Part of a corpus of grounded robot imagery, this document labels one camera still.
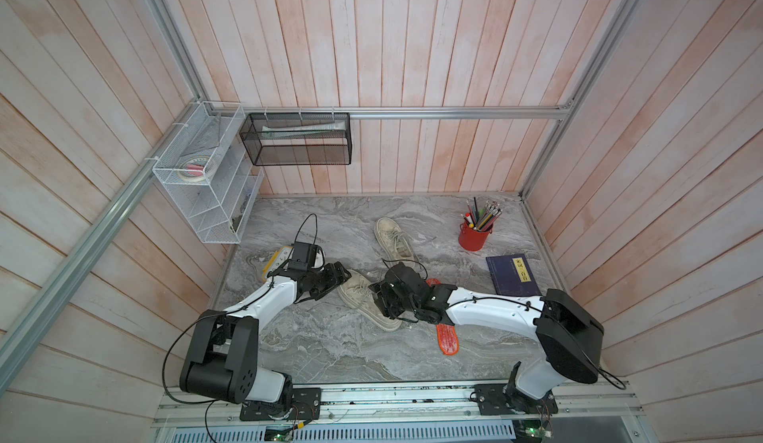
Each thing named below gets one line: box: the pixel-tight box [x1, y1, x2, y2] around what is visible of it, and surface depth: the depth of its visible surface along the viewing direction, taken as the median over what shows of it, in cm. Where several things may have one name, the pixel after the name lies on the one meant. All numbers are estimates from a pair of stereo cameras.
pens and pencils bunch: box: [459, 196, 504, 232], surface depth 100 cm
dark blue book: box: [485, 253, 543, 297], surface depth 97 cm
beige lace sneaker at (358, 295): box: [336, 269, 403, 332], surface depth 89 cm
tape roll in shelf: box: [177, 156, 209, 183], surface depth 74 cm
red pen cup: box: [457, 221, 494, 252], surface depth 106 cm
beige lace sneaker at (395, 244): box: [373, 217, 418, 268], surface depth 102 cm
